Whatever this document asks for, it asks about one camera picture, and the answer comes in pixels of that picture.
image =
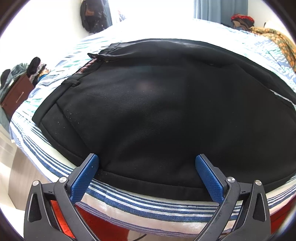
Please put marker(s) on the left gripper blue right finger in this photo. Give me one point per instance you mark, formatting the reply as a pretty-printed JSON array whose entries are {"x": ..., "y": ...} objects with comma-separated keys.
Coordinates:
[{"x": 212, "y": 178}]

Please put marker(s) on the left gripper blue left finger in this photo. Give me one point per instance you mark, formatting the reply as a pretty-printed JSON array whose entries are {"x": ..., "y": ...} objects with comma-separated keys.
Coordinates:
[{"x": 81, "y": 177}]

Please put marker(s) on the black pants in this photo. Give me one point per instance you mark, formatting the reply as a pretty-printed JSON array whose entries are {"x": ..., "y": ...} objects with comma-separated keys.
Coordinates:
[{"x": 147, "y": 108}]

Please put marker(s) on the red fleece garment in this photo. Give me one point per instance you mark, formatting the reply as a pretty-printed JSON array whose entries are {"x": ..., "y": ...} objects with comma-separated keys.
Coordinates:
[{"x": 107, "y": 231}]

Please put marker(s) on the brown wooden nightstand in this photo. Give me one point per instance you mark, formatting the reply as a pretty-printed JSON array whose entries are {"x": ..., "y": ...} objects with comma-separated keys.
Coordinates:
[{"x": 17, "y": 93}]

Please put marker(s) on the clothes pile on nightstand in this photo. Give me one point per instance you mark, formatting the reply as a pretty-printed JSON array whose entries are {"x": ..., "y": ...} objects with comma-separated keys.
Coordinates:
[{"x": 35, "y": 71}]

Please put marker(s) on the orange floral blanket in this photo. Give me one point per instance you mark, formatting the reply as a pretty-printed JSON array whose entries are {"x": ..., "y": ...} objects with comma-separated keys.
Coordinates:
[{"x": 286, "y": 46}]

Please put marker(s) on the red black hat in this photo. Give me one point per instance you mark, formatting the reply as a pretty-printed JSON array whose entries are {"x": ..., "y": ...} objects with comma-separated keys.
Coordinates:
[{"x": 242, "y": 22}]

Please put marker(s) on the blue curtain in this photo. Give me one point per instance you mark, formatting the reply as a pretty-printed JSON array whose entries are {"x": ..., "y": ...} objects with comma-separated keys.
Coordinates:
[{"x": 219, "y": 11}]

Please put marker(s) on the dark hanging clothes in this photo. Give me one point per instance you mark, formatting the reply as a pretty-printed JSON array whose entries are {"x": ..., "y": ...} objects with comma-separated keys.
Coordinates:
[{"x": 95, "y": 15}]

